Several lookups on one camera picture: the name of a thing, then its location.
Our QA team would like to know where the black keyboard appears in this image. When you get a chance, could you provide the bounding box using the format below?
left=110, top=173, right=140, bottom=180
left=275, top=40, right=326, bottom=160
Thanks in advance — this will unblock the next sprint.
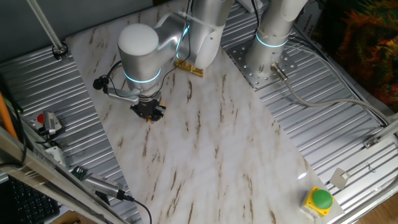
left=6, top=175, right=62, bottom=224

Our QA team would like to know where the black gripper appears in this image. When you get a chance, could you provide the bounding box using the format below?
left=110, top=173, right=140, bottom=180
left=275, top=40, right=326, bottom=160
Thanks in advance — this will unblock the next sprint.
left=130, top=98, right=167, bottom=123

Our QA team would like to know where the aluminium frame beam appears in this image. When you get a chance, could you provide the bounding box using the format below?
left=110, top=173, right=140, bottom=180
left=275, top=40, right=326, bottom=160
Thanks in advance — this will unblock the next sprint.
left=0, top=126, right=125, bottom=224

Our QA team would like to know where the small grey metal plate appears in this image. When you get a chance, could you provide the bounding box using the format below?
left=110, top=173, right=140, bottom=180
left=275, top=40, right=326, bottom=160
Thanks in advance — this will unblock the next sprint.
left=329, top=167, right=351, bottom=190

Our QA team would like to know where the white grey socket box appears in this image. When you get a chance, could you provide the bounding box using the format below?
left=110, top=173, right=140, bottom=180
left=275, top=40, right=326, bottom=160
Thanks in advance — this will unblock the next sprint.
left=45, top=146, right=68, bottom=167

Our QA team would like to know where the gold foil package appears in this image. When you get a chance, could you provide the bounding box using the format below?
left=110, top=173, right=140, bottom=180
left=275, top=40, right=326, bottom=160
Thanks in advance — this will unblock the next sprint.
left=174, top=58, right=205, bottom=78

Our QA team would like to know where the thin aluminium pole with foot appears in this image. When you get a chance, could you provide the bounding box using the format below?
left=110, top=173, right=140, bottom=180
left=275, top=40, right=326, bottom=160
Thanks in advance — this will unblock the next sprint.
left=26, top=0, right=69, bottom=60

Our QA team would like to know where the yellow box green button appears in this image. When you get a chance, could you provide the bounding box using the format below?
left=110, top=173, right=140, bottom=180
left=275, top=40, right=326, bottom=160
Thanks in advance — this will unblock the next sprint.
left=300, top=185, right=335, bottom=218

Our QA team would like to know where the small silver clamp device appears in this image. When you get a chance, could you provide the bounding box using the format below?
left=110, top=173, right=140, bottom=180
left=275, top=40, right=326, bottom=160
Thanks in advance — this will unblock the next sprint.
left=39, top=110, right=65, bottom=136

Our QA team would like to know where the red emergency stop button box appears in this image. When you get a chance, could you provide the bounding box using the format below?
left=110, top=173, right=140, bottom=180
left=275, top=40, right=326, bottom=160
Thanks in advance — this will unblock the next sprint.
left=30, top=113, right=46, bottom=128

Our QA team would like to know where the black base cable bundle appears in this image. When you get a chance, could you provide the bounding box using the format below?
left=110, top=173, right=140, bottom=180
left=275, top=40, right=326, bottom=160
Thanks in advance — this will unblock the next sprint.
left=250, top=0, right=262, bottom=34

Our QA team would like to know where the grey base cable with connector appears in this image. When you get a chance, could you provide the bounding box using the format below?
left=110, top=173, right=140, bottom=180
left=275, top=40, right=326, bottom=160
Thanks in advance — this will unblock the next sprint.
left=271, top=63, right=392, bottom=124

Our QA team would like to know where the short aluminium frame bar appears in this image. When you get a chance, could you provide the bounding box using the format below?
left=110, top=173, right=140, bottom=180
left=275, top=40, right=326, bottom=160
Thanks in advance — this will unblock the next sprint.
left=374, top=112, right=398, bottom=140

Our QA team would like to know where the black camera cable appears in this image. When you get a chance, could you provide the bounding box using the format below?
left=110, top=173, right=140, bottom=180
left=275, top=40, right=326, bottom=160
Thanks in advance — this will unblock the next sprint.
left=124, top=194, right=153, bottom=224

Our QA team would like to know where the white marble pattern mat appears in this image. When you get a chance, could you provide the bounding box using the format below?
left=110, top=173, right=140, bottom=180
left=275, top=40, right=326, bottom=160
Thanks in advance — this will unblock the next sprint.
left=65, top=6, right=346, bottom=224

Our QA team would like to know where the white cable bundle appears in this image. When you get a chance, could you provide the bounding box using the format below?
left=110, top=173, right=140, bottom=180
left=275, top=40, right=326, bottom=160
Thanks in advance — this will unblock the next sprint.
left=287, top=32, right=398, bottom=127

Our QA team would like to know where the orange plastic bubble ring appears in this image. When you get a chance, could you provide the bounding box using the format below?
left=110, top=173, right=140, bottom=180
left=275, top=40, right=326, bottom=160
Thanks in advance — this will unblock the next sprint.
left=146, top=99, right=166, bottom=123

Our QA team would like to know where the colourful orange green cloth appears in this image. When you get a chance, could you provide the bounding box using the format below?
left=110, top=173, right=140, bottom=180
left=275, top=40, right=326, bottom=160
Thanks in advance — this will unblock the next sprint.
left=313, top=0, right=398, bottom=113

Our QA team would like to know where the white plastic block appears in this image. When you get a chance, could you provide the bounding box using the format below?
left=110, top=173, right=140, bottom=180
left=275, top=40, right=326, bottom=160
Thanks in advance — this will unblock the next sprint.
left=238, top=0, right=265, bottom=14

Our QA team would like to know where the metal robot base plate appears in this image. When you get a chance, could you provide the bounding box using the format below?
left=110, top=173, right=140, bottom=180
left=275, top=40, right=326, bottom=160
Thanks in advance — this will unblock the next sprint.
left=226, top=40, right=298, bottom=91

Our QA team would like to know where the silver ribbed camera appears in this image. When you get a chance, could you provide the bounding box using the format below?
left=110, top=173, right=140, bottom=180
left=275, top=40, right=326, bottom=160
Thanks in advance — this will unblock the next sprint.
left=82, top=173, right=134, bottom=202

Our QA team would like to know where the metal corner bracket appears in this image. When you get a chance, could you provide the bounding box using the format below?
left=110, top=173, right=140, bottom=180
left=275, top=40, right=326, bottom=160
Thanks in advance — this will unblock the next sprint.
left=363, top=135, right=381, bottom=149

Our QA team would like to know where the orange pole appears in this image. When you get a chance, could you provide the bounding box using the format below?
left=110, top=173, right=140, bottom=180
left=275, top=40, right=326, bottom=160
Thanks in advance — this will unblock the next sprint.
left=0, top=91, right=19, bottom=141

